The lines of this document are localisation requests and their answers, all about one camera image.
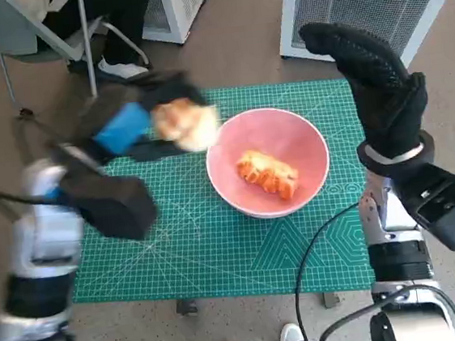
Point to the white shoe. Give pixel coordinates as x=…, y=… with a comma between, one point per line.
x=290, y=337

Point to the orange toy bread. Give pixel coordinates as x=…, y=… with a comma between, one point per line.
x=268, y=172

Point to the grey table bracket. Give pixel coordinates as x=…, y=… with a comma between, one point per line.
x=186, y=308
x=330, y=299

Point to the person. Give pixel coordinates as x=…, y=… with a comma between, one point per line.
x=122, y=18

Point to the small white vented cabinet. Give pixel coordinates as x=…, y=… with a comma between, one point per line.
x=189, y=3

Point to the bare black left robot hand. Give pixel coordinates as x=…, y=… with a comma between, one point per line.
x=125, y=126

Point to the pale round toy bread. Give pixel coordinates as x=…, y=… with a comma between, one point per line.
x=190, y=125

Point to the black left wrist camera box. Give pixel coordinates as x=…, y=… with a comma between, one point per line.
x=121, y=206

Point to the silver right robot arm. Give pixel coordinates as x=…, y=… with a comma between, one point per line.
x=399, y=258

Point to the pink bowl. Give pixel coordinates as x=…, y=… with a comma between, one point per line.
x=298, y=142

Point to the green cutting mat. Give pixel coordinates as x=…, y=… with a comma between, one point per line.
x=204, y=254

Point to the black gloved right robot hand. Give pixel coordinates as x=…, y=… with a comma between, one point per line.
x=386, y=96

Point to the large white vented cabinet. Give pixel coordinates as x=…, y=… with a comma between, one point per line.
x=357, y=6

